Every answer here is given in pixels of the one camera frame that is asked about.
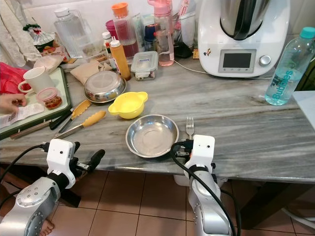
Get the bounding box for stainless steel fork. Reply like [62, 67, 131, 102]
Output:
[185, 117, 195, 140]

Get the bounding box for person's hand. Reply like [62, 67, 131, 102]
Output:
[0, 93, 28, 115]

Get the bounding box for white plastic box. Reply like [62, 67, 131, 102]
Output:
[171, 175, 192, 186]

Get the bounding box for shallow stainless steel plate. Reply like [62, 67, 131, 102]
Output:
[126, 115, 180, 158]

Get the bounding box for yellow tipped metal tongs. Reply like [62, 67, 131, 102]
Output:
[49, 100, 107, 140]

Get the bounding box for brown wooden stick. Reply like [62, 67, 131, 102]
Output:
[10, 119, 52, 140]

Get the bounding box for printed white paper sheet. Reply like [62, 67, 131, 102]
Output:
[0, 103, 45, 129]

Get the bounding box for yellow plastic bowl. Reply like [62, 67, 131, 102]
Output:
[108, 91, 149, 119]

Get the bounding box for small jar with pink lid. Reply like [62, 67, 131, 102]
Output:
[36, 87, 63, 110]

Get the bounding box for white tray with green rim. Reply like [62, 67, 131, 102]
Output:
[0, 67, 74, 140]

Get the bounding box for lidded stainless steel bowl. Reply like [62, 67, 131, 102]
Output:
[84, 71, 126, 103]

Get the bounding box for person's bare foot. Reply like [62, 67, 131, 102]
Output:
[36, 218, 56, 236]

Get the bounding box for brown paper pouch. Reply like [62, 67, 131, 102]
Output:
[70, 60, 111, 85]

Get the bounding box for white ceramic mug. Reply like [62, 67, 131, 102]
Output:
[18, 67, 53, 95]

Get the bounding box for beige food bag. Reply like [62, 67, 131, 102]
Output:
[35, 54, 64, 74]

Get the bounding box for glass container with grey lid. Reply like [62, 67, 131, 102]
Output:
[131, 51, 159, 81]

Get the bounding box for black power adapter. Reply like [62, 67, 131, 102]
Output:
[173, 41, 192, 59]

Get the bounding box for red plastic bag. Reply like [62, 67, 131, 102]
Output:
[0, 63, 30, 94]

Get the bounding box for orange squeeze sauce bottle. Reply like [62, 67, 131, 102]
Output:
[109, 36, 131, 81]

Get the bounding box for small red capped sauce bottle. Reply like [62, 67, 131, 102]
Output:
[106, 42, 114, 67]

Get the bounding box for clear plastic food box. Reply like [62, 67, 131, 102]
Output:
[81, 42, 106, 56]

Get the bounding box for pink water bottle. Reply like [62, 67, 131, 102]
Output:
[148, 0, 175, 67]

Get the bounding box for white food processor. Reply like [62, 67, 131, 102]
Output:
[197, 0, 291, 78]

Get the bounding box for clear plastic packet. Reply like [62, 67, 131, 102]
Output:
[177, 10, 197, 47]

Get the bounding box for dark blue jar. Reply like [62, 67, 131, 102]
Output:
[144, 25, 157, 47]

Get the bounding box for clear plastic water jug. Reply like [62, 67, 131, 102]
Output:
[53, 7, 93, 55]

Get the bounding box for small white capped bottle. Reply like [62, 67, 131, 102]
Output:
[102, 31, 113, 46]

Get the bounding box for gift bag with green bow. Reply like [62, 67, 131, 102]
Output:
[25, 23, 60, 50]

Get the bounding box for teal plastic water bottle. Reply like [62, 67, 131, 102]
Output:
[265, 27, 315, 106]

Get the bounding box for clear bottle with orange cap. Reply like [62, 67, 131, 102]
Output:
[111, 2, 137, 59]

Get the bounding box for magenta plastic cup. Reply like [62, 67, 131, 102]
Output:
[105, 20, 118, 41]

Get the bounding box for white flat panel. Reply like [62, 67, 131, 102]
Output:
[293, 90, 315, 131]

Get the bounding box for patterned white hanging towel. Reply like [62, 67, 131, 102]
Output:
[0, 0, 42, 62]

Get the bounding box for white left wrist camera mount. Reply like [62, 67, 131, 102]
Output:
[46, 139, 77, 177]

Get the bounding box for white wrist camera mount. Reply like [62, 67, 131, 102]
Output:
[190, 135, 216, 170]
[46, 139, 77, 177]

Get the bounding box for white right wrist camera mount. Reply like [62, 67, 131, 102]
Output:
[190, 135, 216, 170]

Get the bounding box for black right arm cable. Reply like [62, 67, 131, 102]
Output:
[170, 147, 237, 236]
[218, 188, 242, 236]

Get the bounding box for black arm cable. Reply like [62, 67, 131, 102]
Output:
[0, 144, 49, 173]
[170, 147, 237, 236]
[218, 188, 242, 236]

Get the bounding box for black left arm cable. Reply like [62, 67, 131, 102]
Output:
[0, 144, 49, 173]

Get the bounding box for white power cable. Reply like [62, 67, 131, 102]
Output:
[172, 59, 272, 80]

